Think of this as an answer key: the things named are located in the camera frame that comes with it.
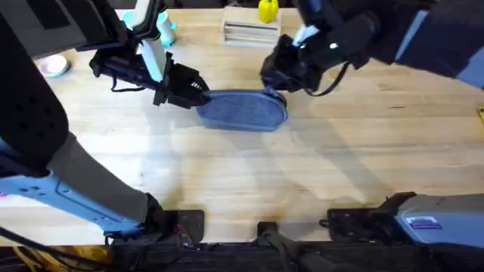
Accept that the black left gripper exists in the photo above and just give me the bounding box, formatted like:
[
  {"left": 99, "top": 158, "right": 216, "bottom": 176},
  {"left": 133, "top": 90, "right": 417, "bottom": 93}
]
[{"left": 89, "top": 47, "right": 213, "bottom": 110}]

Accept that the grey blue soft zip bag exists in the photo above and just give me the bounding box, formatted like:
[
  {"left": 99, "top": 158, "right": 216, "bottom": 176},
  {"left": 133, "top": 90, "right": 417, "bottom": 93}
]
[{"left": 195, "top": 87, "right": 290, "bottom": 133}]

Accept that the left wrist upright flat plate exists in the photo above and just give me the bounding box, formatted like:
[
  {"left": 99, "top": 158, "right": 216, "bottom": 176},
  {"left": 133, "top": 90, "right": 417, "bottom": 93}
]
[{"left": 131, "top": 0, "right": 168, "bottom": 83}]

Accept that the wrist upright flat plate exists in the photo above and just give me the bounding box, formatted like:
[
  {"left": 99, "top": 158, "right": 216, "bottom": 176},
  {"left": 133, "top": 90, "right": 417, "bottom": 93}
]
[
  {"left": 292, "top": 23, "right": 323, "bottom": 48},
  {"left": 131, "top": 0, "right": 168, "bottom": 83}
]

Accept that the right wrist upright flat plate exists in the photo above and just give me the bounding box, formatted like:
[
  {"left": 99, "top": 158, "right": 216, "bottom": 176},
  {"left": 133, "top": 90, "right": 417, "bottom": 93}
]
[{"left": 292, "top": 23, "right": 323, "bottom": 48}]

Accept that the pale wooden box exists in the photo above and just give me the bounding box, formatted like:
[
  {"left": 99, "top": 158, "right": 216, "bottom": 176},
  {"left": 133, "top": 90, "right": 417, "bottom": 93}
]
[{"left": 222, "top": 6, "right": 283, "bottom": 48}]

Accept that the yellow toy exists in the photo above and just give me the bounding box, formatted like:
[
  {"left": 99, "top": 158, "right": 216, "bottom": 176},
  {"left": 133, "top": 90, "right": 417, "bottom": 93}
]
[{"left": 257, "top": 0, "right": 280, "bottom": 24}]

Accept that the white and pink round dish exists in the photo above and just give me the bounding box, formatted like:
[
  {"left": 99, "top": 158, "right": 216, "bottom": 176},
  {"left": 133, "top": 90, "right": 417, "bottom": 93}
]
[{"left": 37, "top": 53, "right": 71, "bottom": 79}]

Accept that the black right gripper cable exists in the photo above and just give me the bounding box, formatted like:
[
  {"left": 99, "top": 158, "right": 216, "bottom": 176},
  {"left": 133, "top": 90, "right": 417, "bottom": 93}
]
[{"left": 303, "top": 61, "right": 351, "bottom": 97}]

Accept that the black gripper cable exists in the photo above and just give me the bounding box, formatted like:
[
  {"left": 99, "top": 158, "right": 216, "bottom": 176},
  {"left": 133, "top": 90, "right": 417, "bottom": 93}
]
[
  {"left": 110, "top": 74, "right": 147, "bottom": 94},
  {"left": 303, "top": 61, "right": 351, "bottom": 97}
]

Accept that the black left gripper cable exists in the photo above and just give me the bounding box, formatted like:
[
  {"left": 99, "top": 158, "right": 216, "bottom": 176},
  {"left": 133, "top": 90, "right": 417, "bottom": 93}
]
[{"left": 110, "top": 74, "right": 147, "bottom": 94}]

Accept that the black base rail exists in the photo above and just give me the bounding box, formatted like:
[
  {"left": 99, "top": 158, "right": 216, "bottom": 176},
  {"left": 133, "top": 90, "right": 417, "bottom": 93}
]
[{"left": 105, "top": 241, "right": 484, "bottom": 272}]

